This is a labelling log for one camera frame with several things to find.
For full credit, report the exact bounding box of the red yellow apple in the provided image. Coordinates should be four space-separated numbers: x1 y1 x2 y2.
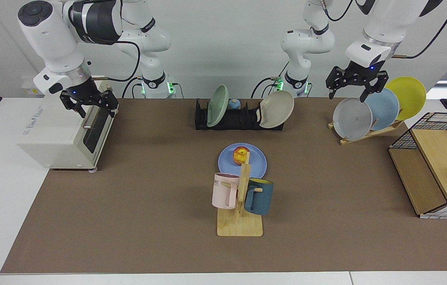
233 146 250 166

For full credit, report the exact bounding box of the wooden plate rack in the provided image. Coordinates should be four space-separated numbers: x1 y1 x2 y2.
327 119 404 146

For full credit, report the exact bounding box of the wooden cup stand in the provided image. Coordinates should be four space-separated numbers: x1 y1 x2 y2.
217 151 263 237

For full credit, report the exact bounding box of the black dish rack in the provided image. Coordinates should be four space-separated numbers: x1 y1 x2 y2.
195 99 285 131

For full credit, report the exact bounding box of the pale toaster oven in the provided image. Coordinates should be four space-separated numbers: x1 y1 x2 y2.
17 75 119 173

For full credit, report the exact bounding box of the brown tablecloth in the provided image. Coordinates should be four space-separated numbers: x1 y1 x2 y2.
0 98 447 274

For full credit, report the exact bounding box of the pale grey plate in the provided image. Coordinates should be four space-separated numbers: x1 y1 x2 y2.
333 97 373 141

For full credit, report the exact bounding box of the yellow plate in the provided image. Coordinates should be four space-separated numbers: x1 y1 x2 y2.
384 76 427 121

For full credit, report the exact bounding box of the dark teal cup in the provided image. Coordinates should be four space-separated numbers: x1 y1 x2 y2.
244 178 274 216

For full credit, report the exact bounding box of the black base cable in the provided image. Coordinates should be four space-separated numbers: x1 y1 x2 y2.
251 61 290 99
122 76 145 99

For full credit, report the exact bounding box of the green plate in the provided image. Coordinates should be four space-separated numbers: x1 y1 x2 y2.
207 85 230 128

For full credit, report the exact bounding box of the wire basket with wooden floor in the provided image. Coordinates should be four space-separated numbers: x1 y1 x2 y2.
388 112 447 219

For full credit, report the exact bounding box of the beige plate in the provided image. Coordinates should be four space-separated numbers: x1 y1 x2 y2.
259 90 295 129

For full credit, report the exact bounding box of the pink cup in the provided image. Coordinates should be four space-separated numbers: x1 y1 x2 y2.
211 173 240 209

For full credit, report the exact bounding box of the light blue plate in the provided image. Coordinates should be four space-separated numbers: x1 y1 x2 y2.
364 88 400 131

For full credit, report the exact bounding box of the clear plastic container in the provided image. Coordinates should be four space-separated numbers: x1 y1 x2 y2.
21 77 46 96

